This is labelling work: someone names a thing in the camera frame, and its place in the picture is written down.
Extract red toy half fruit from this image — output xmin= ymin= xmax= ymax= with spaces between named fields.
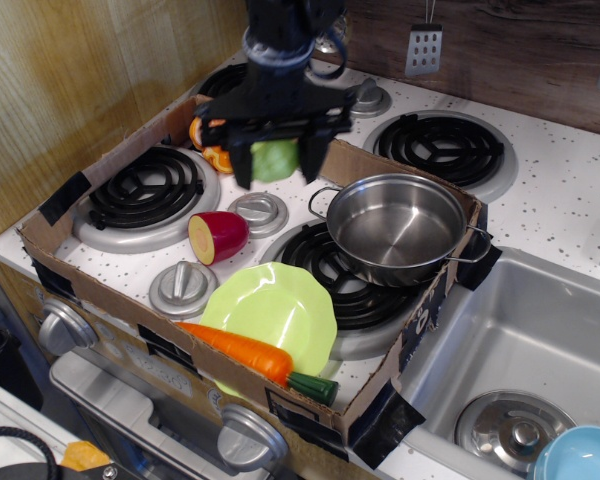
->
xmin=188 ymin=211 xmax=250 ymax=266

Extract orange toy carrot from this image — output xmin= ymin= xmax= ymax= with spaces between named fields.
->
xmin=176 ymin=322 xmax=339 ymax=406

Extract orange toy pumpkin slice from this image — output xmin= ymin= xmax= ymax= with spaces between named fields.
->
xmin=189 ymin=117 xmax=233 ymax=174

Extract silver stovetop knob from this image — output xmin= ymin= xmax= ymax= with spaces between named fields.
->
xmin=350 ymin=78 xmax=392 ymax=118
xmin=149 ymin=261 xmax=219 ymax=320
xmin=228 ymin=192 xmax=289 ymax=239

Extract stainless steel pan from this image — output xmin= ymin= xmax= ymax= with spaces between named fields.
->
xmin=308 ymin=173 xmax=491 ymax=287

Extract silver oven knob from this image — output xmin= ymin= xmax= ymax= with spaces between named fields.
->
xmin=38 ymin=298 xmax=98 ymax=356
xmin=217 ymin=404 xmax=289 ymax=472

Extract yellow object bottom left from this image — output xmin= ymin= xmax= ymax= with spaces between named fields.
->
xmin=60 ymin=440 xmax=111 ymax=472

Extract black burner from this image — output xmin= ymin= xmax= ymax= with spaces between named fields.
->
xmin=258 ymin=220 xmax=431 ymax=361
xmin=73 ymin=145 xmax=221 ymax=254
xmin=192 ymin=61 xmax=321 ymax=127
xmin=363 ymin=110 xmax=518 ymax=203

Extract silver oven knob right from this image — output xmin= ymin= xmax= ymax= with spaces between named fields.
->
xmin=217 ymin=404 xmax=289 ymax=472

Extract back left black burner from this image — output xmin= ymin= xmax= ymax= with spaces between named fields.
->
xmin=192 ymin=61 xmax=321 ymax=127

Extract silver stovetop knob front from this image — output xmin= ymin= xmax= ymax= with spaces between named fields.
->
xmin=149 ymin=261 xmax=219 ymax=320

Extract light green plastic plate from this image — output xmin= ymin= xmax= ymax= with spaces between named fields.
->
xmin=200 ymin=262 xmax=337 ymax=376

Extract silver oven knob left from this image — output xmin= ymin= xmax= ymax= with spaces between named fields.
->
xmin=38 ymin=298 xmax=98 ymax=356

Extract silver oven door handle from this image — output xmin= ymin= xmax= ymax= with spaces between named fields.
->
xmin=50 ymin=353 xmax=244 ymax=479

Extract silver sink drain plug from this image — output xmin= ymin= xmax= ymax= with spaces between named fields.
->
xmin=453 ymin=390 xmax=576 ymax=477

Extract stainless steel sink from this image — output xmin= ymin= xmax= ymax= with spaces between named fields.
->
xmin=401 ymin=248 xmax=600 ymax=479

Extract silver stovetop knob centre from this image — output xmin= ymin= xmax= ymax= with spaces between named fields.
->
xmin=228 ymin=192 xmax=289 ymax=239

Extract silver stovetop knob back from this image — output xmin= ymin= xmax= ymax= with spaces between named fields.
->
xmin=350 ymin=78 xmax=392 ymax=118

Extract black cable bottom left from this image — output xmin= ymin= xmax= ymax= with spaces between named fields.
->
xmin=0 ymin=427 xmax=61 ymax=480

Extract green toy broccoli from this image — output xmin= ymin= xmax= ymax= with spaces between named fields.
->
xmin=251 ymin=140 xmax=300 ymax=183

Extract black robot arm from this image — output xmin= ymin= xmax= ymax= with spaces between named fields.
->
xmin=195 ymin=1 xmax=355 ymax=189

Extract hanging metal slotted spatula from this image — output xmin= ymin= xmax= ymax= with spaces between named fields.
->
xmin=404 ymin=0 xmax=444 ymax=77

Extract brown cardboard fence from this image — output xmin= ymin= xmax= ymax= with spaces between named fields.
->
xmin=18 ymin=95 xmax=500 ymax=469

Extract back right black burner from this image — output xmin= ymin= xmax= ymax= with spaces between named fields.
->
xmin=363 ymin=110 xmax=518 ymax=203

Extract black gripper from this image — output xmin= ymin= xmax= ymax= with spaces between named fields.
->
xmin=195 ymin=61 xmax=354 ymax=190

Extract front right black burner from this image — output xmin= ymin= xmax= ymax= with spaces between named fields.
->
xmin=258 ymin=220 xmax=431 ymax=361

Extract front left black burner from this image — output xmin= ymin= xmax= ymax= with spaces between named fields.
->
xmin=73 ymin=145 xmax=221 ymax=254

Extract light blue bowl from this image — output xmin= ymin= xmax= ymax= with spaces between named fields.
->
xmin=526 ymin=426 xmax=600 ymax=480

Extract hanging metal strainer ladle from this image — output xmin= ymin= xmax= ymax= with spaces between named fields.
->
xmin=315 ymin=12 xmax=352 ymax=54

